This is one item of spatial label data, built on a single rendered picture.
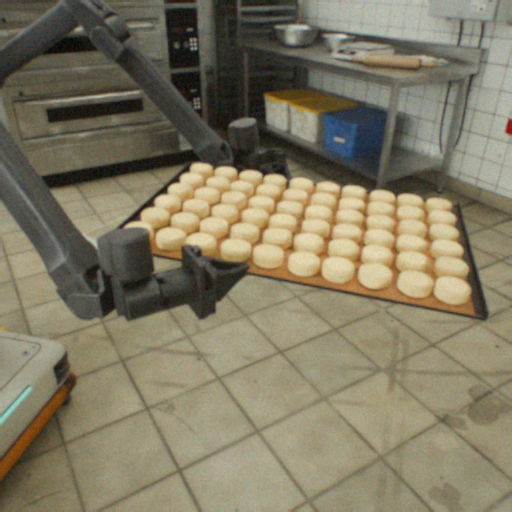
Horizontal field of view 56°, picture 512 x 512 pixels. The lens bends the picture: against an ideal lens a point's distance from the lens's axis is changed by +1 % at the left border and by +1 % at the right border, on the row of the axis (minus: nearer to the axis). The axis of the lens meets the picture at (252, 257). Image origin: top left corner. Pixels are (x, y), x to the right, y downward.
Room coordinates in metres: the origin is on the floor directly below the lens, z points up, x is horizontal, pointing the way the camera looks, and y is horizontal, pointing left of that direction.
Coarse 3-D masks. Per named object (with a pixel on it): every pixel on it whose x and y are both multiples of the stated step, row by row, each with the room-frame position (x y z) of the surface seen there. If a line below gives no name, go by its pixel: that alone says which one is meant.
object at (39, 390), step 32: (0, 352) 1.25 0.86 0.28; (32, 352) 1.25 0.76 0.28; (64, 352) 1.30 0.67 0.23; (0, 384) 1.10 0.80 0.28; (32, 384) 1.13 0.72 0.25; (64, 384) 1.26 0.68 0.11; (0, 416) 1.00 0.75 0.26; (32, 416) 1.09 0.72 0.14; (0, 448) 0.95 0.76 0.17; (0, 480) 0.91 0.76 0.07
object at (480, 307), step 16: (176, 176) 0.99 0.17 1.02; (160, 192) 0.91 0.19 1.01; (368, 192) 0.97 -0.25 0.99; (144, 208) 0.84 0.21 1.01; (464, 224) 0.82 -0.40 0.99; (464, 240) 0.78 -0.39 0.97; (160, 256) 0.67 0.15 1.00; (464, 256) 0.72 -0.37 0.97; (320, 288) 0.60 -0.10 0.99; (480, 288) 0.60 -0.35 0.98; (416, 304) 0.56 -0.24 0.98; (480, 304) 0.58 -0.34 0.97
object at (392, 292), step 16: (256, 192) 0.95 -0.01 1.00; (304, 208) 0.88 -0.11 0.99; (336, 208) 0.89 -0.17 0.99; (336, 224) 0.81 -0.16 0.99; (224, 240) 0.73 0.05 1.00; (176, 256) 0.67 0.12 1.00; (208, 256) 0.67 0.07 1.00; (288, 256) 0.69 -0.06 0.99; (320, 256) 0.69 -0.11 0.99; (256, 272) 0.63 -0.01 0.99; (272, 272) 0.64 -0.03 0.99; (288, 272) 0.64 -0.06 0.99; (320, 272) 0.64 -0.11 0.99; (400, 272) 0.65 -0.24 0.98; (432, 272) 0.66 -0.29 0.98; (336, 288) 0.60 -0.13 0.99; (352, 288) 0.60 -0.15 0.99; (368, 288) 0.60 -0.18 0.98; (432, 288) 0.61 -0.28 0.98; (432, 304) 0.57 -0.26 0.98; (448, 304) 0.57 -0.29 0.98; (464, 304) 0.57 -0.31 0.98
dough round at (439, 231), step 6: (432, 228) 0.78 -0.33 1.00; (438, 228) 0.78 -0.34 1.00; (444, 228) 0.78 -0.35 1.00; (450, 228) 0.78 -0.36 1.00; (432, 234) 0.77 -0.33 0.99; (438, 234) 0.76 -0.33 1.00; (444, 234) 0.76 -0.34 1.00; (450, 234) 0.76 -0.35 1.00; (456, 234) 0.76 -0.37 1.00; (432, 240) 0.76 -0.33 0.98; (450, 240) 0.75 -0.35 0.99; (456, 240) 0.76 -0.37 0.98
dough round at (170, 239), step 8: (160, 232) 0.71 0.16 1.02; (168, 232) 0.71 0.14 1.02; (176, 232) 0.71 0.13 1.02; (184, 232) 0.72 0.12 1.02; (160, 240) 0.69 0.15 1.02; (168, 240) 0.69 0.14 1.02; (176, 240) 0.69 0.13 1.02; (184, 240) 0.70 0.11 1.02; (160, 248) 0.69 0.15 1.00; (168, 248) 0.68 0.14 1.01; (176, 248) 0.69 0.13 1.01
